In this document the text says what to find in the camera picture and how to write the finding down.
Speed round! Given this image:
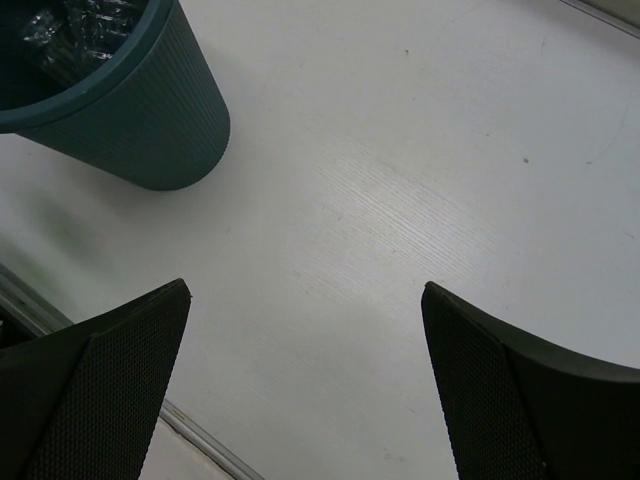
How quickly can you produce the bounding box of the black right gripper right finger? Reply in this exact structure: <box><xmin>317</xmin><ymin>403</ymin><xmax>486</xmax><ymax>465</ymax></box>
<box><xmin>421</xmin><ymin>282</ymin><xmax>639</xmax><ymax>479</ymax></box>

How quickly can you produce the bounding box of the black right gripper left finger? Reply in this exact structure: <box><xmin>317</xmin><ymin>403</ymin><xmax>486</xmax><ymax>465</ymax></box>
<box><xmin>1</xmin><ymin>279</ymin><xmax>191</xmax><ymax>479</ymax></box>

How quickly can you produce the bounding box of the clear plastic bottle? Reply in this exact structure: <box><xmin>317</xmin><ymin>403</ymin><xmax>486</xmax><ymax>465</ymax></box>
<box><xmin>12</xmin><ymin>1</ymin><xmax>147</xmax><ymax>87</ymax></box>

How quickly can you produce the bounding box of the dark teal ribbed bin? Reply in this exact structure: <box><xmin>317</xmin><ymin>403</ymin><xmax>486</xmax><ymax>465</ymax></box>
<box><xmin>1</xmin><ymin>1</ymin><xmax>231</xmax><ymax>191</ymax></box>

